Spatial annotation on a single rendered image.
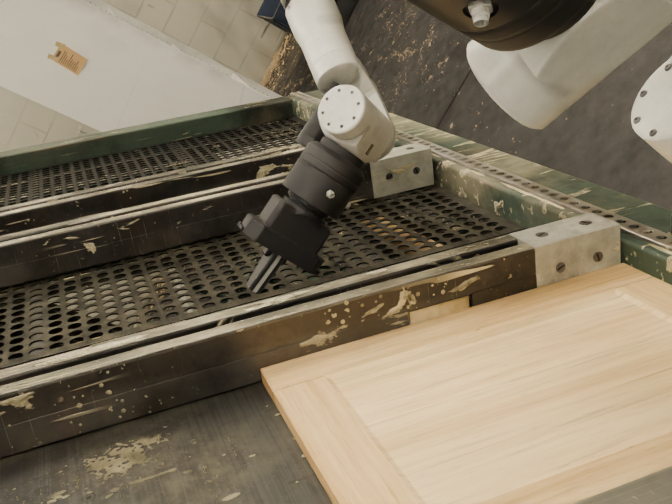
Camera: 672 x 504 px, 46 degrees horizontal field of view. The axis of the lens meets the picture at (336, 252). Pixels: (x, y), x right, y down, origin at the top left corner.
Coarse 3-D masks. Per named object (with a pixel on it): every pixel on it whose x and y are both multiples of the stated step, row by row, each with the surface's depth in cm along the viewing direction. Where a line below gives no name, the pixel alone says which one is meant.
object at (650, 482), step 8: (656, 472) 61; (664, 472) 60; (640, 480) 60; (648, 480) 60; (656, 480) 60; (664, 480) 60; (616, 488) 60; (624, 488) 59; (632, 488) 59; (640, 488) 59; (648, 488) 59; (656, 488) 59; (664, 488) 59; (592, 496) 59; (600, 496) 59; (608, 496) 59; (616, 496) 59; (624, 496) 59; (632, 496) 58; (640, 496) 58; (648, 496) 58; (656, 496) 58; (664, 496) 58
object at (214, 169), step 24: (192, 168) 158; (216, 168) 156; (240, 168) 157; (264, 168) 159; (288, 168) 161; (72, 192) 153; (96, 192) 151; (120, 192) 151; (144, 192) 152; (168, 192) 154; (192, 192) 155; (0, 216) 145; (24, 216) 146; (48, 216) 147; (72, 216) 149
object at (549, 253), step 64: (448, 256) 98; (512, 256) 96; (576, 256) 99; (192, 320) 90; (256, 320) 88; (320, 320) 90; (384, 320) 92; (0, 384) 83; (64, 384) 82; (128, 384) 84; (192, 384) 87; (0, 448) 81
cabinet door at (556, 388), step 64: (448, 320) 93; (512, 320) 91; (576, 320) 90; (640, 320) 88; (320, 384) 84; (384, 384) 83; (448, 384) 81; (512, 384) 79; (576, 384) 78; (640, 384) 76; (320, 448) 73; (384, 448) 72; (448, 448) 71; (512, 448) 70; (576, 448) 68; (640, 448) 67
